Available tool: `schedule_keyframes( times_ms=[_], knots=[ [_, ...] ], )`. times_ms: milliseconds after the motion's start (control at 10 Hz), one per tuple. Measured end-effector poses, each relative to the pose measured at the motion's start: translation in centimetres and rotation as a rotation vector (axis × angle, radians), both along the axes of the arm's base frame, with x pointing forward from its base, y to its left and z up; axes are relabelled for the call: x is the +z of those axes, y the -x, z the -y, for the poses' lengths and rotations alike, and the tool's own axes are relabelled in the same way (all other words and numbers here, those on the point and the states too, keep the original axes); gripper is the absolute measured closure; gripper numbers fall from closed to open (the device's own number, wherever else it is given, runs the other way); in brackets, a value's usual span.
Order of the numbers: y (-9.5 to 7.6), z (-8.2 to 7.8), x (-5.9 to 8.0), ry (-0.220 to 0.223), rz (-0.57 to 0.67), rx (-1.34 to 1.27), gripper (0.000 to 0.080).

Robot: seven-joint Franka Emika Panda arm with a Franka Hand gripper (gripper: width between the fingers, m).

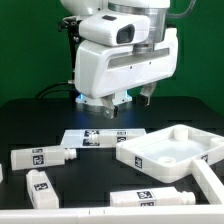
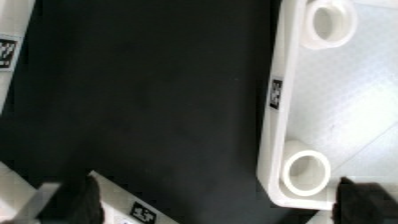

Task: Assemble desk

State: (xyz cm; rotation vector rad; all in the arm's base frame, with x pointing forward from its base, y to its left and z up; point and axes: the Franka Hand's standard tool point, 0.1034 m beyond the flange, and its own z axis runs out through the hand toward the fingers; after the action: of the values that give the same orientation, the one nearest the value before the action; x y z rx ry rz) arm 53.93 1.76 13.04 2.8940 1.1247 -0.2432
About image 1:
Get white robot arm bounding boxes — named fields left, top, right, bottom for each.
left=60, top=0, right=178, bottom=118

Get white piece at left edge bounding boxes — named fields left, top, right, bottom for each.
left=0, top=164, right=3, bottom=184

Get white marker sheet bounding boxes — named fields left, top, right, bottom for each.
left=61, top=128, right=146, bottom=148

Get white desk tabletop tray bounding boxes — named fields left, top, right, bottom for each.
left=116, top=124, right=224, bottom=183

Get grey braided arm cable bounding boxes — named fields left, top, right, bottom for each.
left=166, top=0, right=198, bottom=19

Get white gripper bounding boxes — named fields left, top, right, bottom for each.
left=75, top=28, right=178, bottom=119

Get black cables behind base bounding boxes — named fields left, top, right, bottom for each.
left=34, top=79, right=76, bottom=100

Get white L-shaped fence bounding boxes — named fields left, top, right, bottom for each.
left=0, top=160, right=224, bottom=224

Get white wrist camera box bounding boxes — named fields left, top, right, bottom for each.
left=79, top=12, right=150, bottom=47

